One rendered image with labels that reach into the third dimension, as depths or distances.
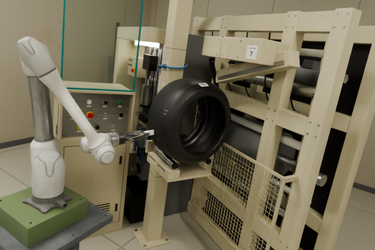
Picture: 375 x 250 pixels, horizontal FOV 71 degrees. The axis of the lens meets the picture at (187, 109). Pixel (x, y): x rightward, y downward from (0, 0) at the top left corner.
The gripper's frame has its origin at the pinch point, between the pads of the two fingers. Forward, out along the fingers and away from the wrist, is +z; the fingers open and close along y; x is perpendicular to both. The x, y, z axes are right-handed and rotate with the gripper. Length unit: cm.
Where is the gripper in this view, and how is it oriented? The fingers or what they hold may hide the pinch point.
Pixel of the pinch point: (148, 133)
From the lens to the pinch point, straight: 172.4
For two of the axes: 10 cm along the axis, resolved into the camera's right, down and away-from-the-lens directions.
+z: 8.6, -1.3, 4.9
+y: -5.1, -2.6, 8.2
